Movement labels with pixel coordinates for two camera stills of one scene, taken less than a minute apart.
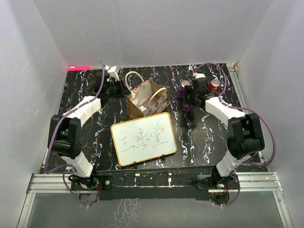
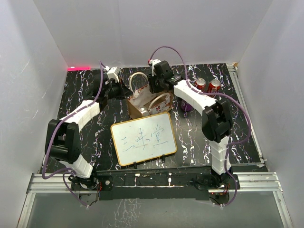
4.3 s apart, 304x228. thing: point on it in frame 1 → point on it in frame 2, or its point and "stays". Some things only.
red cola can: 214,86 stays
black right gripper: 188,91 → 151,78
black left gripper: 124,92 stays
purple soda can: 189,108 stays
